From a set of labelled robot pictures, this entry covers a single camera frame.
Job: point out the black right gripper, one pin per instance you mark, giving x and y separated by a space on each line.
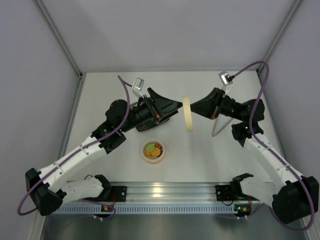
216 105

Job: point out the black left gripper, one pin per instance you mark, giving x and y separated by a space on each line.
155 110

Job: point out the cream round box lid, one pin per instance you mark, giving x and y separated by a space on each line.
187 114

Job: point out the red brown sushi snack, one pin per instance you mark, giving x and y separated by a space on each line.
158 146

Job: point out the green round cookie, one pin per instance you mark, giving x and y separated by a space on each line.
150 147

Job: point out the orange round cracker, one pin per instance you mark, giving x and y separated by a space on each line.
156 153

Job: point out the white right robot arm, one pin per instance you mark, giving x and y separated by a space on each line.
292 196

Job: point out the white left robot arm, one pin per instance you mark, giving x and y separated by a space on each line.
50 187

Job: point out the black floral square plate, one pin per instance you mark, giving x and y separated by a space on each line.
150 124

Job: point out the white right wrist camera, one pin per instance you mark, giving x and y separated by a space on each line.
227 81

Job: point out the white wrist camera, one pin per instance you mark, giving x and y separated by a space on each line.
137 87
227 81

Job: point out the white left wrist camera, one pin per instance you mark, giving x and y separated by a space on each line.
137 87

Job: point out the aluminium mounting rail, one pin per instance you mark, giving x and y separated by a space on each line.
162 191

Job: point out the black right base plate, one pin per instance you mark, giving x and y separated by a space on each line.
228 192

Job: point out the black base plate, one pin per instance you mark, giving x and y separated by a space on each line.
228 192
117 194

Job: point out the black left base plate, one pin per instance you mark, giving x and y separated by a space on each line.
117 194

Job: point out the left aluminium frame post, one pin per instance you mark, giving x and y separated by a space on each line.
80 80

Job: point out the aluminium frame post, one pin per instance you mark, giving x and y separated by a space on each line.
272 48
80 80

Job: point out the right aluminium frame post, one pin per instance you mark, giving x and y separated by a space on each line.
272 48

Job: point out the grey slotted cable duct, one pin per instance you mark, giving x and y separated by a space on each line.
123 209

